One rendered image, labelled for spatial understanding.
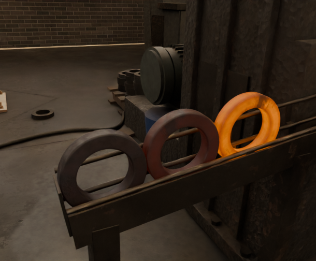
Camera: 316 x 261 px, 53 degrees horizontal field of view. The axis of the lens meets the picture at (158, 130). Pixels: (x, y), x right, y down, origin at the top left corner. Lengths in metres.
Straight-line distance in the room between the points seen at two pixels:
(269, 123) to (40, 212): 1.20
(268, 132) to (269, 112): 0.06
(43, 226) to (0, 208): 0.27
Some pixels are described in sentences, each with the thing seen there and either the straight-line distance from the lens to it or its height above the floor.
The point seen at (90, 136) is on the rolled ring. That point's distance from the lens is 0.62.
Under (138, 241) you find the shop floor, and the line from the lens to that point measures 1.45.
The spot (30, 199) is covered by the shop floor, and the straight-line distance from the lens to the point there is 1.78.
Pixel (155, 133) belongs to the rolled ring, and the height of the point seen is 0.71.
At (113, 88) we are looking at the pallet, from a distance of 3.10.
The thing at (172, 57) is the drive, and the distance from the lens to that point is 2.02.
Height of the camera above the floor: 0.98
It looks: 23 degrees down
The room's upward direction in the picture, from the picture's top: 2 degrees clockwise
